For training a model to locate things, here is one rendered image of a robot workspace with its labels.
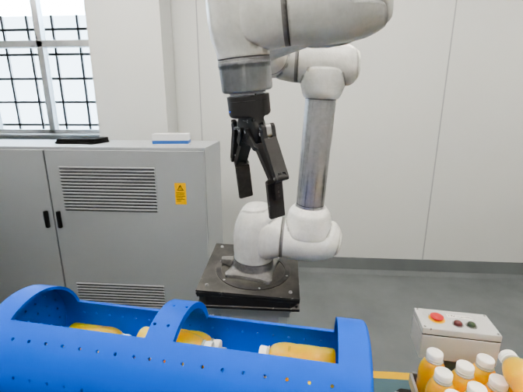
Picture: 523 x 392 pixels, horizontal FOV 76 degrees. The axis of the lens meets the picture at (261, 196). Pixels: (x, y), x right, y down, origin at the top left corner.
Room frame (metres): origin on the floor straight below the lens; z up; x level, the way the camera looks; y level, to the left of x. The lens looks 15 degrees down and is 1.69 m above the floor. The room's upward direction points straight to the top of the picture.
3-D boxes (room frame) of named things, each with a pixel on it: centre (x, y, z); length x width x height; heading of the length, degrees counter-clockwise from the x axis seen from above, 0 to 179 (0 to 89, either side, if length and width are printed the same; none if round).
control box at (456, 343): (0.84, -0.55, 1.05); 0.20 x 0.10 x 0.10; 79
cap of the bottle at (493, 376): (0.64, -0.55, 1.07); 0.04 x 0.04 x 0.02
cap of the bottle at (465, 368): (0.69, -0.50, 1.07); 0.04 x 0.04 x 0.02
